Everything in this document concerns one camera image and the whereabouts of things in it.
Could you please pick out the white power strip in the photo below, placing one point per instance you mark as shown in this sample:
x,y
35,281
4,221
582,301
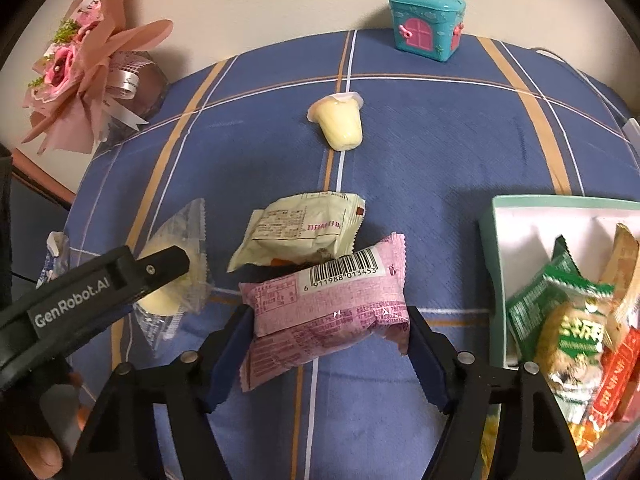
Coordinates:
x,y
632,132

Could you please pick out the clear packet with white bun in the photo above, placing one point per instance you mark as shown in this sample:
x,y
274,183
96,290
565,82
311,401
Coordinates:
x,y
159,314

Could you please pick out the dark green snack packet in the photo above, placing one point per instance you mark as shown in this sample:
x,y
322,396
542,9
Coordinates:
x,y
529,307

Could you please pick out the teal toy house box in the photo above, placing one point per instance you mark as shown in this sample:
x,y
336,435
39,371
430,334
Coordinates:
x,y
431,28

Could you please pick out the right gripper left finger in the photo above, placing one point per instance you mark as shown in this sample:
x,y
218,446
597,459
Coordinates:
x,y
120,438

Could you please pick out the red gold-lettered cake packet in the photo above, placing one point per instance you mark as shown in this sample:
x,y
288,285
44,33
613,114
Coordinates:
x,y
617,368

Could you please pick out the cream snack packet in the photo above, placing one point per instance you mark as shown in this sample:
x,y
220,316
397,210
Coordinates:
x,y
303,228

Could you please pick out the pink paper flower bouquet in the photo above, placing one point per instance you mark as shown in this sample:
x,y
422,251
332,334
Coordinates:
x,y
67,99

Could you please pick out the person's left hand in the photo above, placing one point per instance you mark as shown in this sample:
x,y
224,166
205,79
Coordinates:
x,y
41,454

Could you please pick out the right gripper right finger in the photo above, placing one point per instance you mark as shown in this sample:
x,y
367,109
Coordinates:
x,y
533,440

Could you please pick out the white tray with teal rim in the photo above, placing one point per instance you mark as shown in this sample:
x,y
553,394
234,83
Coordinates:
x,y
518,235

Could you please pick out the pink snack packet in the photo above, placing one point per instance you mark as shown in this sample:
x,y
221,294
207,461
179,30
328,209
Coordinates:
x,y
326,308

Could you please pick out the yellow jelly cup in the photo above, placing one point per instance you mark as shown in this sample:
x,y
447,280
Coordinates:
x,y
338,116

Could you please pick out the yellow soft bread packet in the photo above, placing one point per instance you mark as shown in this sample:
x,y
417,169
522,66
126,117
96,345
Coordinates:
x,y
585,436

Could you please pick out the green cow cracker packet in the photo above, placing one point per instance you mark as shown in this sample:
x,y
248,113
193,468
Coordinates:
x,y
572,339

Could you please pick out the beige bread packet with barcode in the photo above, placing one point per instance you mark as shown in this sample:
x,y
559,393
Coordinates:
x,y
621,271

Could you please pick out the crumpled blue white wrapper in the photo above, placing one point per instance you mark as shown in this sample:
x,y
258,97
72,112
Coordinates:
x,y
57,260

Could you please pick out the blue plaid tablecloth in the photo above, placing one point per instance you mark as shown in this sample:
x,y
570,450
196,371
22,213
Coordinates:
x,y
440,141

